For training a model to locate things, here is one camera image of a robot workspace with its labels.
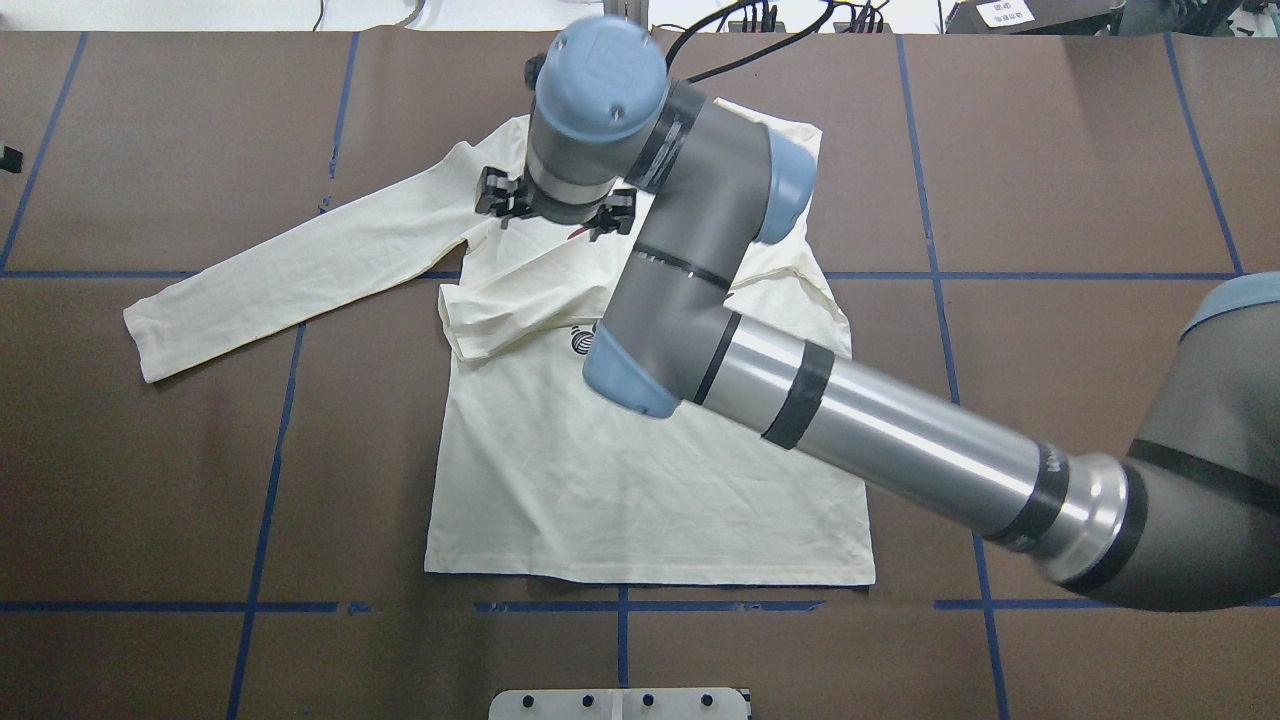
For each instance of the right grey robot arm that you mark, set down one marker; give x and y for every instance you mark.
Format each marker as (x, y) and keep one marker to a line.
(1185, 520)

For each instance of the white camera post base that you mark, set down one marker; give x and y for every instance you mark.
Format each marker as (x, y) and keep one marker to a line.
(623, 703)

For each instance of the cream long-sleeve cat shirt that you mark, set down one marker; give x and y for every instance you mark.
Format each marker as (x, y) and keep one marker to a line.
(536, 474)

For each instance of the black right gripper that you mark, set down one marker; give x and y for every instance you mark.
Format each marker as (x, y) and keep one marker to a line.
(497, 193)

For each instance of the black box with label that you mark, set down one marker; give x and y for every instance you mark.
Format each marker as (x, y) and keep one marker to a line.
(1057, 18)

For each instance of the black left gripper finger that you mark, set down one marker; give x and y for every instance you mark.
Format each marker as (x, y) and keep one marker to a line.
(11, 160)

